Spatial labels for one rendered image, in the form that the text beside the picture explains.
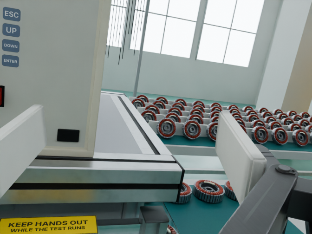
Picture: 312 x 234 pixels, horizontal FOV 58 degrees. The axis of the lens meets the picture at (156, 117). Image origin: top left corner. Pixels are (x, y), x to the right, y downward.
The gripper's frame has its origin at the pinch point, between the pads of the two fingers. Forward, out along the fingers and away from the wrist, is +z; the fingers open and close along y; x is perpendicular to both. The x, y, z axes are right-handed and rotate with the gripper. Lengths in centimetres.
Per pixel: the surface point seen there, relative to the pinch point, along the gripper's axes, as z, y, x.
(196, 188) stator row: 69, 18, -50
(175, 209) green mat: 60, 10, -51
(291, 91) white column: 336, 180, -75
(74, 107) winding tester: 13.3, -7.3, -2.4
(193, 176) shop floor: 236, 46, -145
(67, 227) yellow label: 6.5, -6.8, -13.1
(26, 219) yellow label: 6.8, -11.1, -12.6
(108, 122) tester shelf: 28.3, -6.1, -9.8
